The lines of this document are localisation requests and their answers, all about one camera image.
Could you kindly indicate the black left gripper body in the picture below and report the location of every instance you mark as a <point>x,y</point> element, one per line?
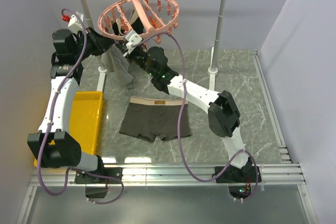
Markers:
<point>94,46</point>

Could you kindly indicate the dark grey boxer briefs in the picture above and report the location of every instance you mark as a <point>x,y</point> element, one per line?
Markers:
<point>147,119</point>

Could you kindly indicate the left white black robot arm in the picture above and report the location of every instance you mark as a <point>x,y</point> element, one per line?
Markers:
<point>66,71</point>

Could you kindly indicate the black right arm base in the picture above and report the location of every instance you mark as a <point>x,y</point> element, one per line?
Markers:
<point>242,181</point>

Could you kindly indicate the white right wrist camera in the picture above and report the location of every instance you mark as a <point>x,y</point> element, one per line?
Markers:
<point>132,38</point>

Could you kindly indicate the yellow plastic tray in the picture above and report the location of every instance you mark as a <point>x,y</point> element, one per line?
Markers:
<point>86,124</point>

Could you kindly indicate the pink round clip hanger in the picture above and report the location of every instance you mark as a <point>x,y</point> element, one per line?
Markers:
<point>156,16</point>

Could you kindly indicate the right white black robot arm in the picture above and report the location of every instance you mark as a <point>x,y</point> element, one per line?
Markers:
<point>222,111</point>

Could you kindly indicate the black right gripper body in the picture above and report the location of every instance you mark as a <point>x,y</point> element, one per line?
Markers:
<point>139,57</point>

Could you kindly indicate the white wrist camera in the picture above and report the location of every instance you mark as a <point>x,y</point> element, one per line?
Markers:
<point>74,22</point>
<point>132,38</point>

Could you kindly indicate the grey striped underwear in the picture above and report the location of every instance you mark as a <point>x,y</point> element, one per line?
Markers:
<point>114,61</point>

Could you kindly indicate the black hanging underwear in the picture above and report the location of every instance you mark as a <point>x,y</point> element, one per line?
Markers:
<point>136,24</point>

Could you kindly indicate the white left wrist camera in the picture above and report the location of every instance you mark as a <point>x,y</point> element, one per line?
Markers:
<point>74,22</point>

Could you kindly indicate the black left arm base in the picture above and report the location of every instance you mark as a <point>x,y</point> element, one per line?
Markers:
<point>97,185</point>

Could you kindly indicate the aluminium right side rail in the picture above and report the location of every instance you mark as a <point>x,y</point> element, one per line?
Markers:
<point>284,153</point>

